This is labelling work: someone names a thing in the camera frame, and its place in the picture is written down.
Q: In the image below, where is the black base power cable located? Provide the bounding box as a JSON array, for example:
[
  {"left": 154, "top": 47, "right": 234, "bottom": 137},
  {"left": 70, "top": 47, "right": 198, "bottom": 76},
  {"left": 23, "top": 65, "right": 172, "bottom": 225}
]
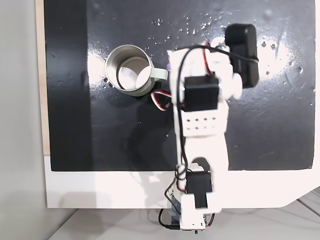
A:
[{"left": 157, "top": 206, "right": 216, "bottom": 231}]

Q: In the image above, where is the black oval camera box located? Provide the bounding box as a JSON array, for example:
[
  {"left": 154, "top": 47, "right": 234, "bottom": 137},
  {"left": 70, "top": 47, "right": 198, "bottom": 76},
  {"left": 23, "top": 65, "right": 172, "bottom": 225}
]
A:
[{"left": 224, "top": 23, "right": 260, "bottom": 89}]

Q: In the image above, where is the black table mat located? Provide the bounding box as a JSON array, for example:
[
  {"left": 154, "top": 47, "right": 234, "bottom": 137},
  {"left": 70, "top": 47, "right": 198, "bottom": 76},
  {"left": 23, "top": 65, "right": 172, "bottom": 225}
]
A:
[{"left": 43, "top": 0, "right": 316, "bottom": 173}]

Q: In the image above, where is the red white black servo cable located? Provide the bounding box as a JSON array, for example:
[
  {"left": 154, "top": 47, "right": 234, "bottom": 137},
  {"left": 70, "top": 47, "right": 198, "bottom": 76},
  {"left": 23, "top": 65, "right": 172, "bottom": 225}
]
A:
[{"left": 150, "top": 89, "right": 174, "bottom": 113}]

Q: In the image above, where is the pale green steel-rimmed mug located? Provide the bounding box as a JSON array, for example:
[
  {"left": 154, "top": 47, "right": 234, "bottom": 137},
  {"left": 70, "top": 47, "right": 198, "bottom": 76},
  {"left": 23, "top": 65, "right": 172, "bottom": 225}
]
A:
[{"left": 105, "top": 44, "right": 169, "bottom": 98}]

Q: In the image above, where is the black camera cable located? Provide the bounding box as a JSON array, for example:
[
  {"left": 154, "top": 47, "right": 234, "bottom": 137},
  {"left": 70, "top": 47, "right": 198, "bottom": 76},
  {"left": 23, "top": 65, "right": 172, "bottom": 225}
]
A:
[{"left": 173, "top": 43, "right": 260, "bottom": 181}]

